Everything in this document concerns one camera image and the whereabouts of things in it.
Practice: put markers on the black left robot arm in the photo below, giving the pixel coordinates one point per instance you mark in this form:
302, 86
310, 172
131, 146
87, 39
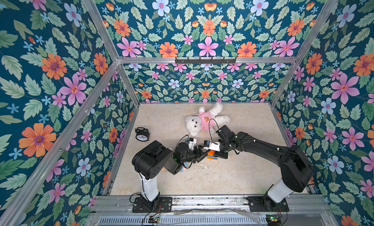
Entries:
149, 162

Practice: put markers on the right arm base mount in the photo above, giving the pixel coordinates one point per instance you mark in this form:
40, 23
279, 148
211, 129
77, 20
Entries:
266, 204

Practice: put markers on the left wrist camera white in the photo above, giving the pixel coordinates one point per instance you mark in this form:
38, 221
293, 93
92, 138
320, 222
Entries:
192, 143

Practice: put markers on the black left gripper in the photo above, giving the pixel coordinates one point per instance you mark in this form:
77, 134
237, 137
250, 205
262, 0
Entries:
198, 155

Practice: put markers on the black alarm clock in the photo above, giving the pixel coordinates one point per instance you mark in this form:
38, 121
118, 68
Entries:
142, 134

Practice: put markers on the black bracket on rail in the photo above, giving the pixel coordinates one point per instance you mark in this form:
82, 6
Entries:
200, 60

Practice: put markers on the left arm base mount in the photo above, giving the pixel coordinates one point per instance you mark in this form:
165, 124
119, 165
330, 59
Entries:
159, 204

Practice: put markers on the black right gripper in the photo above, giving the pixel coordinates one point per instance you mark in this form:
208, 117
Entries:
223, 151

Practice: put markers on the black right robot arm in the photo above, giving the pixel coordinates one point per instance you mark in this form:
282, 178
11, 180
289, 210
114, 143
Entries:
296, 169

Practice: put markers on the white teddy bear pink shirt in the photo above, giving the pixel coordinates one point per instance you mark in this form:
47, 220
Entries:
206, 120

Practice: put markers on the aluminium front rail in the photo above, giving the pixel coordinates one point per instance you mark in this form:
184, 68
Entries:
212, 210

